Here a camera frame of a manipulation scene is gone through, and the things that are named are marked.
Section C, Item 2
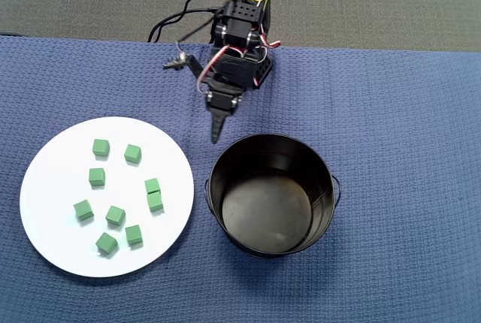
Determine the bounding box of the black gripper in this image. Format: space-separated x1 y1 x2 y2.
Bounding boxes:
204 54 261 146

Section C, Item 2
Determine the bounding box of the green cube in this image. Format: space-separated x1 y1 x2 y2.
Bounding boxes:
88 168 107 188
95 231 119 255
147 191 165 213
104 205 127 227
73 199 95 222
123 143 143 164
144 177 162 195
92 138 110 158
125 224 144 246

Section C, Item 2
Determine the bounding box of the white round plate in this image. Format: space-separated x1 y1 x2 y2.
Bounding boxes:
19 116 195 278

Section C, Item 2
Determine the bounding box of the black metal bucket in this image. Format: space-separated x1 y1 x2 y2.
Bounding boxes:
204 133 342 258

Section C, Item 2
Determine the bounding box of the blue waffle cloth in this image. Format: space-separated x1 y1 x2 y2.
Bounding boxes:
0 33 481 323

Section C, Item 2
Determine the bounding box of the red white servo wire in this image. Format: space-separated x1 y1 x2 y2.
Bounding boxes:
197 45 231 94

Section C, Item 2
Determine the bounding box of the small wrist camera board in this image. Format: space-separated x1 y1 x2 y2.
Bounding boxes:
162 53 201 80

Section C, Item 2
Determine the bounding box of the thin black camera cable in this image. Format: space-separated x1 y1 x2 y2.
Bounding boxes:
175 14 218 56

